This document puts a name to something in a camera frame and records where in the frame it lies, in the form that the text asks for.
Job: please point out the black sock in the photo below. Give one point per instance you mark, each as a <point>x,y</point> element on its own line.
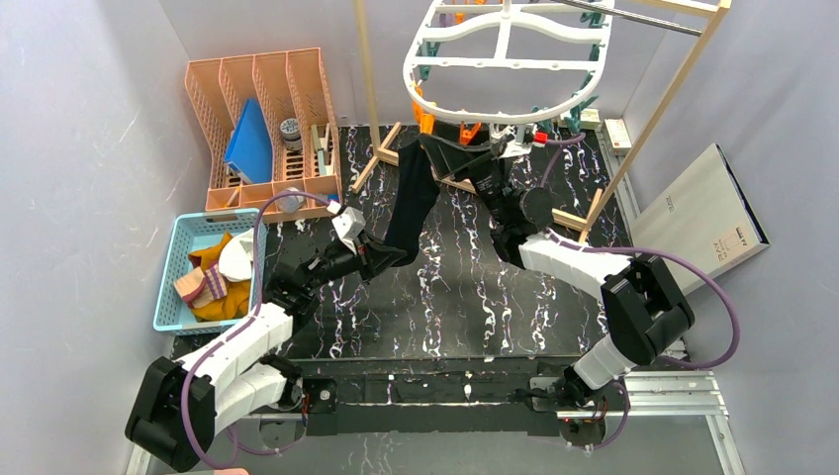
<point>416,196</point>

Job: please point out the light blue plastic basket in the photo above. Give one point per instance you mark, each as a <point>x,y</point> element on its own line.
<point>193,232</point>

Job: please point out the orange striped-cuff sock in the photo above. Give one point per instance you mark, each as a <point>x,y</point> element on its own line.
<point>235,304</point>

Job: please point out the small grey jar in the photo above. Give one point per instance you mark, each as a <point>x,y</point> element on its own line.
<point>290,132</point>

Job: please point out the white power strip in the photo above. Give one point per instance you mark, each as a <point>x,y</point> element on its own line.
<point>616,136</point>

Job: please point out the metal rack rod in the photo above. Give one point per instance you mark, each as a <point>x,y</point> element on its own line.
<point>633,17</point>

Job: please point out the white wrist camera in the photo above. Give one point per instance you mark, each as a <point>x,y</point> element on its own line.
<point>348,223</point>
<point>516,140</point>

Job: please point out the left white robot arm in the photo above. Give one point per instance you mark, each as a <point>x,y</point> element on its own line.
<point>184,403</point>

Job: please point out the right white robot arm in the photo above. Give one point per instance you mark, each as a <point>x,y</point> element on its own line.
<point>646,311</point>

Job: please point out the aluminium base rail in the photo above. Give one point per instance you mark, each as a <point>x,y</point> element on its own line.
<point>659,420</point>

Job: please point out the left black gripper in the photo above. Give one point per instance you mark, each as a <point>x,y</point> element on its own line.
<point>365,251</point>

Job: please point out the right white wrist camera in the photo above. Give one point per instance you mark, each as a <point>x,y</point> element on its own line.
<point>516,140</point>

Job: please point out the peach file organizer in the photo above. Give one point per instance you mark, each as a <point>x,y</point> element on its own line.
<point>286,84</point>

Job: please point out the blue folder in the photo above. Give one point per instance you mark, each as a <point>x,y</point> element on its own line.
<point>249,155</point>

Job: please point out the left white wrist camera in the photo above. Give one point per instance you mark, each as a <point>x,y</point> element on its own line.
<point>348,223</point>

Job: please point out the grey flat box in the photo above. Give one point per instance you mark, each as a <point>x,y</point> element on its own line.
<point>704,217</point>

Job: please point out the white round clip hanger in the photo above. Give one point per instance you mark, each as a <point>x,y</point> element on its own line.
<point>581,23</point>

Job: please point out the small white box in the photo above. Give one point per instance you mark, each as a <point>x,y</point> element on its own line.
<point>590,119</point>

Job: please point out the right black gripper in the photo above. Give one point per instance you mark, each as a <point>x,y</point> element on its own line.
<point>476,170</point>

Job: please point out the white sock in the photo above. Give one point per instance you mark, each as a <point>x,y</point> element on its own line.
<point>236,259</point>

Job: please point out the maroon beige sock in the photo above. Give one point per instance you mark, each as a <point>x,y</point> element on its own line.
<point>201,287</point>

